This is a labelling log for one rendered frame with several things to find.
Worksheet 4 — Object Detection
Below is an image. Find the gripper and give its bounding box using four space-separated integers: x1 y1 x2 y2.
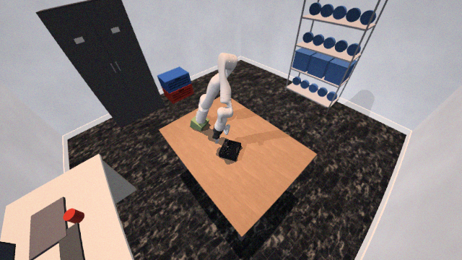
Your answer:
212 123 230 144

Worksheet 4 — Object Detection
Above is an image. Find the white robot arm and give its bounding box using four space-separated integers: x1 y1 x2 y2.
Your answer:
196 53 237 127

